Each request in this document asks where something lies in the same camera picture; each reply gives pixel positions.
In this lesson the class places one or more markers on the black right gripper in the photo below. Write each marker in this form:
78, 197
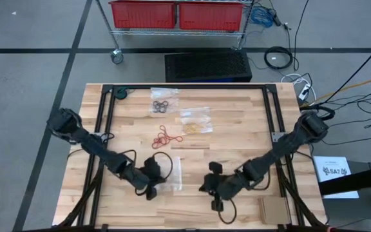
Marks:
225, 187

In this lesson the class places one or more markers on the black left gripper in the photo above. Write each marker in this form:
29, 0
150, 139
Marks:
151, 172

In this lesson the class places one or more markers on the clear plastic zip bag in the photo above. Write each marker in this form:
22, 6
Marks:
176, 174
201, 112
172, 95

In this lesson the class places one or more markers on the black rubber band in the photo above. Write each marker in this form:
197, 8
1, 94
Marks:
160, 112
169, 104
161, 101
153, 104

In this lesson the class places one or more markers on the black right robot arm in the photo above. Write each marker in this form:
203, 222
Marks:
285, 148

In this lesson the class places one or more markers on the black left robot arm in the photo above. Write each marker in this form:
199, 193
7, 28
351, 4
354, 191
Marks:
92, 145

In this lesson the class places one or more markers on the brown cardboard piece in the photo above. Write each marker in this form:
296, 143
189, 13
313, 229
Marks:
274, 211

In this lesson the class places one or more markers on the green round object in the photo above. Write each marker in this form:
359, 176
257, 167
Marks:
120, 93

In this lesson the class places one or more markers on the black perforated computer case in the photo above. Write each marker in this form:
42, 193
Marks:
208, 66

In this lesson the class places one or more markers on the white SA7 printed sheet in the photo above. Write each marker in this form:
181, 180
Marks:
333, 183

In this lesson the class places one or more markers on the grey caster wheel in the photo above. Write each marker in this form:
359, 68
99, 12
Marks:
117, 57

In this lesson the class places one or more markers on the white power strip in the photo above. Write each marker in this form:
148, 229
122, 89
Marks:
304, 91

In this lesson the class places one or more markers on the grey side table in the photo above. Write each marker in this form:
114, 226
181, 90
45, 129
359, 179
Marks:
349, 212

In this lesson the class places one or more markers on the black metal beam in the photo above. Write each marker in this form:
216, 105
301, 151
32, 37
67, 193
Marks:
359, 180

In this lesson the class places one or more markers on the red plastic bin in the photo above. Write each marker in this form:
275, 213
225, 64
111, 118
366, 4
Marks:
140, 14
211, 16

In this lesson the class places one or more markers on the black aluminium table frame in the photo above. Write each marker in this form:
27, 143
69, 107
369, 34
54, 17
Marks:
188, 86

